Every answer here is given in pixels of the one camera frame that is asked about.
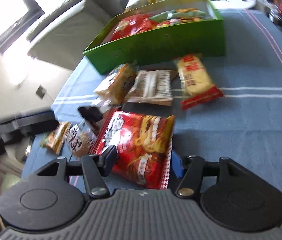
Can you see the orange bread snack packet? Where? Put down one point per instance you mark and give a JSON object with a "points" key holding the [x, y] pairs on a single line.
{"points": [[117, 85]]}

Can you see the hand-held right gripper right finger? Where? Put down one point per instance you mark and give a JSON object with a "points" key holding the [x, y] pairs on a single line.
{"points": [[177, 165]]}

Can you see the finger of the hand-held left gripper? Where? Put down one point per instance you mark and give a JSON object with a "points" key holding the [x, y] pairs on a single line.
{"points": [[38, 123]]}

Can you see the grey fabric armchair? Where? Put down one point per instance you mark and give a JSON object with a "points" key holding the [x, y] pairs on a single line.
{"points": [[68, 22]]}

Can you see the small yellow green snack packet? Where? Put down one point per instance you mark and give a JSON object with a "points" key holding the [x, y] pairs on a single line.
{"points": [[56, 137]]}

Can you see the clear cake packet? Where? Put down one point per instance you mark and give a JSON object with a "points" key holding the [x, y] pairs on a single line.
{"points": [[79, 140]]}

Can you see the green cardboard box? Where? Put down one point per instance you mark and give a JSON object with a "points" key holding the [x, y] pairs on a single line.
{"points": [[168, 45]]}

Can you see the brown grey snack packet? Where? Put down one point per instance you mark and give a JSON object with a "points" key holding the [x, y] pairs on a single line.
{"points": [[151, 85]]}

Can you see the blue striped tablecloth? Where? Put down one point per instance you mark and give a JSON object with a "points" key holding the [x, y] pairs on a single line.
{"points": [[243, 130]]}

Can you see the wall socket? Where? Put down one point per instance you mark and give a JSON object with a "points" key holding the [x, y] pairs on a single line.
{"points": [[41, 91]]}

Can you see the red instant noodle packet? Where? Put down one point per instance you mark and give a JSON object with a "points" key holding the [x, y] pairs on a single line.
{"points": [[141, 142]]}

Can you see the yellow rice cracker packet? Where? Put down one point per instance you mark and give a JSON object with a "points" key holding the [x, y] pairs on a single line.
{"points": [[196, 80]]}

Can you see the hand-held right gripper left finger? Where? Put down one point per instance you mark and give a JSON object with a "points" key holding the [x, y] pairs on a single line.
{"points": [[108, 160]]}

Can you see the teal green snack bag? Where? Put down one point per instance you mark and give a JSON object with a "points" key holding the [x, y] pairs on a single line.
{"points": [[171, 15]]}

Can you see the large red snack bag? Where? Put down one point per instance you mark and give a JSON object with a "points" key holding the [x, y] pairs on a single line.
{"points": [[131, 27]]}

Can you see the dark chocolate snack packet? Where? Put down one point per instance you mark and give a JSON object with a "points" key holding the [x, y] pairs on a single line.
{"points": [[91, 116]]}

